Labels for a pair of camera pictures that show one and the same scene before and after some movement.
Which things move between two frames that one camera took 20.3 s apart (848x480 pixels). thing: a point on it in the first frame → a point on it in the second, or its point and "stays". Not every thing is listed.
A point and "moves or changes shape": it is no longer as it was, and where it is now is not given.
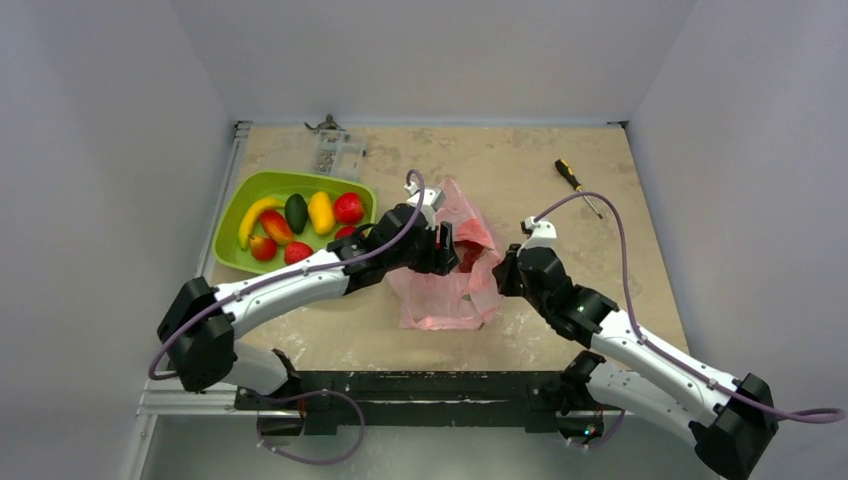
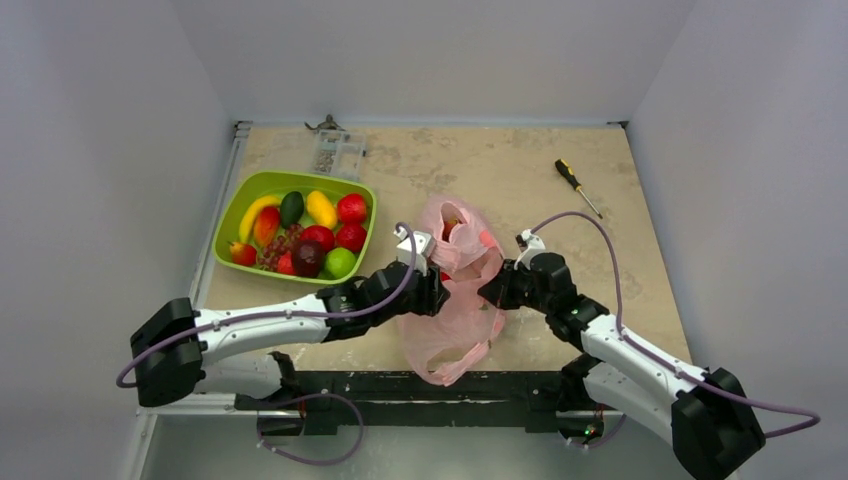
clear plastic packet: (339, 153) stays
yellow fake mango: (322, 213) stays
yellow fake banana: (250, 214) stays
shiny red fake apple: (348, 207) stays
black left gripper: (445, 258) → (432, 293)
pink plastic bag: (460, 301) moves or changes shape
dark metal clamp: (329, 124) stays
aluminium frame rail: (168, 398) stays
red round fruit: (472, 252) → (319, 233)
